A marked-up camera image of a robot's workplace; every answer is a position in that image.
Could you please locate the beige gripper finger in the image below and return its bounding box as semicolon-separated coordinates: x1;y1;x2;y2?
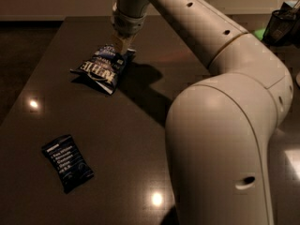
123;36;135;53
112;33;124;53

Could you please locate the blue kettle chip bag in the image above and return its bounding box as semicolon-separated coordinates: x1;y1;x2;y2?
71;44;136;95

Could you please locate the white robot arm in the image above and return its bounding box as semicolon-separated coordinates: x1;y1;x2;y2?
112;0;293;225

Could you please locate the dark blue protein bar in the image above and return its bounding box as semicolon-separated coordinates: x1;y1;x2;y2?
41;134;94;193

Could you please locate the black mesh container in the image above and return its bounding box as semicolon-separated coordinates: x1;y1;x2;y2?
262;0;300;47

